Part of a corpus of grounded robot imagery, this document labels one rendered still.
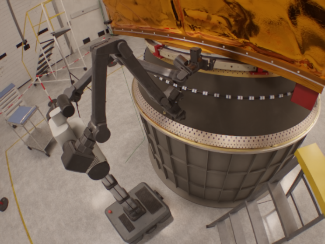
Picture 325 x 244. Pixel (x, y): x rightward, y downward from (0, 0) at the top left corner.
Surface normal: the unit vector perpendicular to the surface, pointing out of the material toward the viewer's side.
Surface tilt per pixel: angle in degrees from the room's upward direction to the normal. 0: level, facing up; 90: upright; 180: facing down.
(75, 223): 0
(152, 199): 0
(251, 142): 43
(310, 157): 0
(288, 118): 62
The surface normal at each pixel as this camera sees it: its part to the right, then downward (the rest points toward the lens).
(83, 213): -0.14, -0.70
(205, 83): -0.49, 0.26
